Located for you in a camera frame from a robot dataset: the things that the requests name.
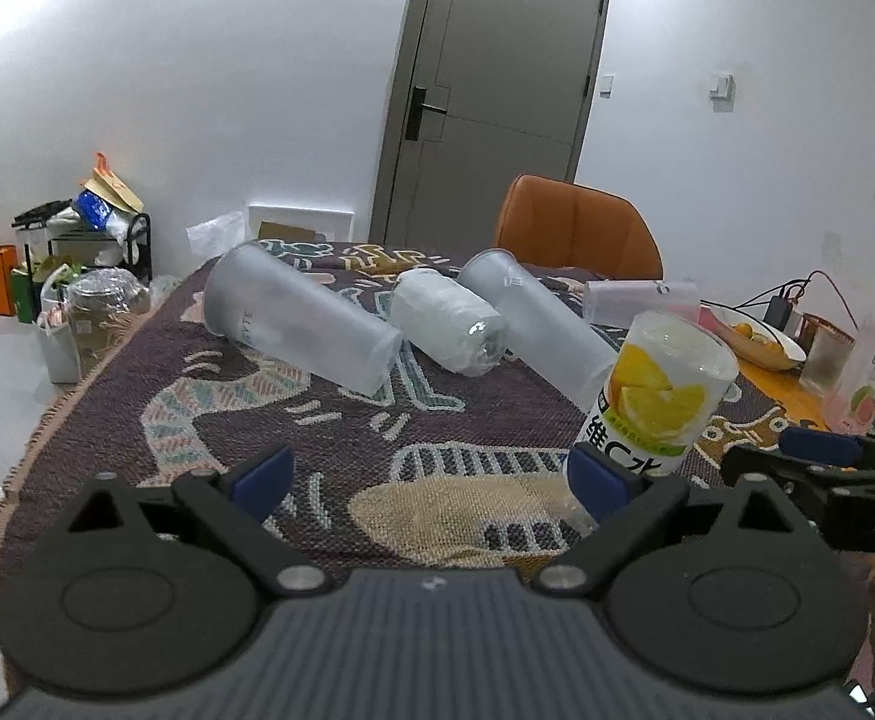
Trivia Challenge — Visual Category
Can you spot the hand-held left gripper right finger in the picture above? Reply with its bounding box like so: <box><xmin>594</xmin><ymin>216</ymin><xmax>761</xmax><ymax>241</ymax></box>
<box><xmin>531</xmin><ymin>444</ymin><xmax>806</xmax><ymax>598</ymax></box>

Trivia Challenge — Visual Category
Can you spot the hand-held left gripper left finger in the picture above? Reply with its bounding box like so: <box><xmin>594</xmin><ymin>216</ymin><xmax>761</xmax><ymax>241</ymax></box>
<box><xmin>62</xmin><ymin>444</ymin><xmax>334</xmax><ymax>598</ymax></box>

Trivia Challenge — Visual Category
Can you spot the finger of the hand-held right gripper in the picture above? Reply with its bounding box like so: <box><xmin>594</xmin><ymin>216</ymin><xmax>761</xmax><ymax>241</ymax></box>
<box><xmin>721</xmin><ymin>444</ymin><xmax>842</xmax><ymax>502</ymax></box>
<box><xmin>777</xmin><ymin>426</ymin><xmax>875</xmax><ymax>472</ymax></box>

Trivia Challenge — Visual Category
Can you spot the lemon print plastic cup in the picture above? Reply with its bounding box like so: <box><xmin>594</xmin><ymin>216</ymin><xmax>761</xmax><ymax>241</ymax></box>
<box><xmin>562</xmin><ymin>311</ymin><xmax>740</xmax><ymax>537</ymax></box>

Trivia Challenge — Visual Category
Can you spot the large frosted plastic cup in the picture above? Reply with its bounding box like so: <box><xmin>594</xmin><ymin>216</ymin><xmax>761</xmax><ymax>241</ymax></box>
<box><xmin>203</xmin><ymin>242</ymin><xmax>403</xmax><ymax>396</ymax></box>

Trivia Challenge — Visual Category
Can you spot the slim frosted plastic cup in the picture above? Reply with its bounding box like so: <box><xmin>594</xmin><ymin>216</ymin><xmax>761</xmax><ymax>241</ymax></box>
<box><xmin>456</xmin><ymin>247</ymin><xmax>620</xmax><ymax>412</ymax></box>

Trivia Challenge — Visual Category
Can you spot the small clear plastic cup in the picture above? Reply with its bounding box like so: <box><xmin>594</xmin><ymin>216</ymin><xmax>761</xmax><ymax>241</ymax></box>
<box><xmin>583</xmin><ymin>279</ymin><xmax>701</xmax><ymax>329</ymax></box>

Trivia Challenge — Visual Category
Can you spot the white wrapped cup stack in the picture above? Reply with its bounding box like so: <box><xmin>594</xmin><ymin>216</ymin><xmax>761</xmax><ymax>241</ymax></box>
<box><xmin>392</xmin><ymin>268</ymin><xmax>508</xmax><ymax>376</ymax></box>

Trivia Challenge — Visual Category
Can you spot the drinking glass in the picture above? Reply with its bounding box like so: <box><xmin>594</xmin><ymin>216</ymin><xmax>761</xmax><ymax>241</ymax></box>
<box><xmin>801</xmin><ymin>313</ymin><xmax>859</xmax><ymax>396</ymax></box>

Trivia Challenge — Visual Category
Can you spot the pink label drink bottle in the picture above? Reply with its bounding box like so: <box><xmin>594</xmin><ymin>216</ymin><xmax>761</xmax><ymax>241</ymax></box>
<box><xmin>822</xmin><ymin>285</ymin><xmax>875</xmax><ymax>436</ymax></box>

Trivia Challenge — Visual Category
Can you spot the white bowl with fruit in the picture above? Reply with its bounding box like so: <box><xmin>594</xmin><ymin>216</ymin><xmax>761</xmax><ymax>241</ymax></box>
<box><xmin>700</xmin><ymin>300</ymin><xmax>808</xmax><ymax>371</ymax></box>

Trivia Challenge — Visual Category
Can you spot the printed woven blanket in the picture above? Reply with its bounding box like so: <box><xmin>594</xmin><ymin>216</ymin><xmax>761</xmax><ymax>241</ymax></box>
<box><xmin>0</xmin><ymin>240</ymin><xmax>836</xmax><ymax>691</ymax></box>

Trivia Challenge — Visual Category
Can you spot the white shopping bag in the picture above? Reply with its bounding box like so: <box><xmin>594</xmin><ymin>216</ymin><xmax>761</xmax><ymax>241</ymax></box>
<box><xmin>37</xmin><ymin>270</ymin><xmax>83</xmax><ymax>385</ymax></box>

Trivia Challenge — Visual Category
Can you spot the clear plastic bag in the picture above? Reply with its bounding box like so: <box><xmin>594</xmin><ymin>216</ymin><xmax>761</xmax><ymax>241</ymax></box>
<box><xmin>185</xmin><ymin>211</ymin><xmax>256</xmax><ymax>265</ymax></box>

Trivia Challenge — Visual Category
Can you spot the flat cardboard box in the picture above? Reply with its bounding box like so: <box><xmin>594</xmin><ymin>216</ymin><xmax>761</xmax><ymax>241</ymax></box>
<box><xmin>258</xmin><ymin>221</ymin><xmax>320</xmax><ymax>242</ymax></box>

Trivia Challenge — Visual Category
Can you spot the orange chair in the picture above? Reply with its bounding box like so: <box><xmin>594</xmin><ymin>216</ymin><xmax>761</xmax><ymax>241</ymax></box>
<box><xmin>495</xmin><ymin>174</ymin><xmax>665</xmax><ymax>280</ymax></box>

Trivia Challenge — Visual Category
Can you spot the black metal rack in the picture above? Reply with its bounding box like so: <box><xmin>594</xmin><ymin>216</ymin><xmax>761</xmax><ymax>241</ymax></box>
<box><xmin>11</xmin><ymin>201</ymin><xmax>152</xmax><ymax>287</ymax></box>

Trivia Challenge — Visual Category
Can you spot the white board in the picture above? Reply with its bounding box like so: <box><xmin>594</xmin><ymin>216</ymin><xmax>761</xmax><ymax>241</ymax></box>
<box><xmin>247</xmin><ymin>202</ymin><xmax>353</xmax><ymax>242</ymax></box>

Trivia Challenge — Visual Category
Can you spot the green box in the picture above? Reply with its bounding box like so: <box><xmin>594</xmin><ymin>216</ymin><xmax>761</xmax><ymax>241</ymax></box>
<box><xmin>10</xmin><ymin>266</ymin><xmax>43</xmax><ymax>324</ymax></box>

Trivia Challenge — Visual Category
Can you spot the blue packet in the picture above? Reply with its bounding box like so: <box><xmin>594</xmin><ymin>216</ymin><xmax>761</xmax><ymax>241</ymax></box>
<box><xmin>75</xmin><ymin>191</ymin><xmax>113</xmax><ymax>230</ymax></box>

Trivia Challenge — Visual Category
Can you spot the brown paper bag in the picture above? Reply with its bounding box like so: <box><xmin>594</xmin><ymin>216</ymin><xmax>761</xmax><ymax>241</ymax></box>
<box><xmin>81</xmin><ymin>152</ymin><xmax>143</xmax><ymax>214</ymax></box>

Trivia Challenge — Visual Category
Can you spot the grey door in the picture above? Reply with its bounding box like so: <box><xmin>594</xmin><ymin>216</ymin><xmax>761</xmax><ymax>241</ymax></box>
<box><xmin>368</xmin><ymin>0</ymin><xmax>617</xmax><ymax>242</ymax></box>

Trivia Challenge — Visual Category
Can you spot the black door handle lock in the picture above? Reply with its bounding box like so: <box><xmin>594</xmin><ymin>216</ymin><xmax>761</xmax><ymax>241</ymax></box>
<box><xmin>405</xmin><ymin>86</ymin><xmax>450</xmax><ymax>141</ymax></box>

